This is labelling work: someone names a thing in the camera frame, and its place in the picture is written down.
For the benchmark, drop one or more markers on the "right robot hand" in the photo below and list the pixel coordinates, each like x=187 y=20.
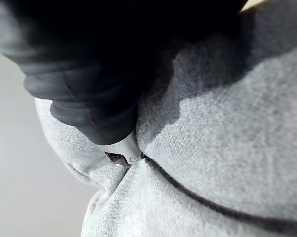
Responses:
x=89 y=74

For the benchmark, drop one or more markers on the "light grey fabric cushion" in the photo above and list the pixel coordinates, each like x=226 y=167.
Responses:
x=212 y=148

